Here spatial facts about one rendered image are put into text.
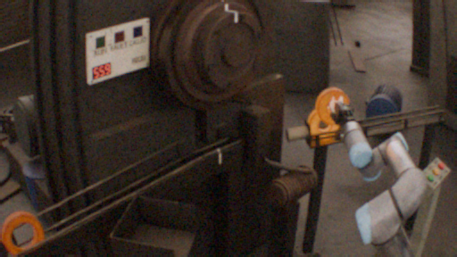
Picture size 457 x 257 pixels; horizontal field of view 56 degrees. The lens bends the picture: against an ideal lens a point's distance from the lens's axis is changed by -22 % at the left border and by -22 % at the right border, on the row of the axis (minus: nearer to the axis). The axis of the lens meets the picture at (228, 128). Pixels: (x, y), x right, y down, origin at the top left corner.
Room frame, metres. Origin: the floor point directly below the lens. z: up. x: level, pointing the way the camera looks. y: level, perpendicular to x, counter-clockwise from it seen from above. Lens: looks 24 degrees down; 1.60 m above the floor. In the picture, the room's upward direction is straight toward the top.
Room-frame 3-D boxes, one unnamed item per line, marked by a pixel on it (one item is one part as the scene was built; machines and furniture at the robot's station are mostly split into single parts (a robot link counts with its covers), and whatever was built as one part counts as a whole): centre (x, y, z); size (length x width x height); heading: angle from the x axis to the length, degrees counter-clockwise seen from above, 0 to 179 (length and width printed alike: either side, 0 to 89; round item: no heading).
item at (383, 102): (3.70, -1.28, 0.17); 0.57 x 0.31 x 0.34; 154
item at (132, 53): (1.68, 0.38, 1.15); 0.26 x 0.02 x 0.18; 134
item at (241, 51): (1.77, -0.01, 1.11); 0.28 x 0.06 x 0.28; 134
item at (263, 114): (2.01, -0.10, 0.68); 0.11 x 0.08 x 0.24; 44
